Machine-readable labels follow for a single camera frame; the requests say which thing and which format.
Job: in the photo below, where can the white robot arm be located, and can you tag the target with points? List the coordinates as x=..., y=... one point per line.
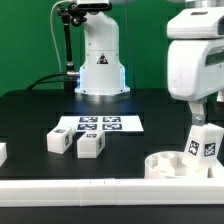
x=102, y=74

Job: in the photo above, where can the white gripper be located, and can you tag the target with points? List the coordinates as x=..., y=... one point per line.
x=195, y=66

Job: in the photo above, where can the white marker sheet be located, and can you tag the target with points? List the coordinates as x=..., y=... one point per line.
x=109, y=123

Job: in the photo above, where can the white U-shaped fence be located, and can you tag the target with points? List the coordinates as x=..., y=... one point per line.
x=96, y=192

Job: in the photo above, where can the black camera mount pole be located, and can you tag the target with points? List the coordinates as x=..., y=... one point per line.
x=70, y=15

